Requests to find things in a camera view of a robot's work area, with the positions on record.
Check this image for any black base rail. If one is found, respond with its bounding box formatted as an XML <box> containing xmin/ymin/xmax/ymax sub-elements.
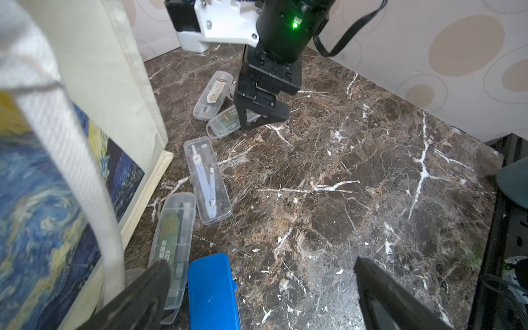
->
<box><xmin>467</xmin><ymin>133</ymin><xmax>527</xmax><ymax>329</ymax></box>

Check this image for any starry night canvas bag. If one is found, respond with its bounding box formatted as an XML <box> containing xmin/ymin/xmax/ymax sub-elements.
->
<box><xmin>1</xmin><ymin>1</ymin><xmax>172</xmax><ymax>329</ymax></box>

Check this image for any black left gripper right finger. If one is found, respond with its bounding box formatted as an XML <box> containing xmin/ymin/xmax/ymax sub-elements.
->
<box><xmin>354</xmin><ymin>257</ymin><xmax>451</xmax><ymax>329</ymax></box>

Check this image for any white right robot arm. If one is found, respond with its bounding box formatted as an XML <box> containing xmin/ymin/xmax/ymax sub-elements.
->
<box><xmin>165</xmin><ymin>1</ymin><xmax>446</xmax><ymax>329</ymax></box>

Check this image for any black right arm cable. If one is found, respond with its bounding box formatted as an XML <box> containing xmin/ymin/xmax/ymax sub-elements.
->
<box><xmin>311</xmin><ymin>0</ymin><xmax>389</xmax><ymax>59</ymax></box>

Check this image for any clear case gold label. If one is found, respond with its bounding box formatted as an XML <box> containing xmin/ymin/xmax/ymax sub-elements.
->
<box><xmin>206</xmin><ymin>105</ymin><xmax>241</xmax><ymax>140</ymax></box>

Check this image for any clear case blue compass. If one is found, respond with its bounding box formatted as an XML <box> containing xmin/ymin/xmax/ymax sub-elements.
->
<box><xmin>184</xmin><ymin>137</ymin><xmax>232</xmax><ymax>226</ymax></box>

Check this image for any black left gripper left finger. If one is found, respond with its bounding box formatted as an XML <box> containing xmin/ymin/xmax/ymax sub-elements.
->
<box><xmin>79</xmin><ymin>260</ymin><xmax>171</xmax><ymax>329</ymax></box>

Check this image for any clear compass case back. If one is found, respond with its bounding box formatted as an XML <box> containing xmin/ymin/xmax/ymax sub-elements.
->
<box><xmin>192</xmin><ymin>71</ymin><xmax>233</xmax><ymax>121</ymax></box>

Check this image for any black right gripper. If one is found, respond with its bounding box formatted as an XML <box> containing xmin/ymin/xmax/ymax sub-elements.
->
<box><xmin>234</xmin><ymin>0</ymin><xmax>335</xmax><ymax>130</ymax></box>

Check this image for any clear case green insert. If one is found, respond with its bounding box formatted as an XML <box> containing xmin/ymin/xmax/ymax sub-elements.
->
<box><xmin>148</xmin><ymin>192</ymin><xmax>196</xmax><ymax>325</ymax></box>

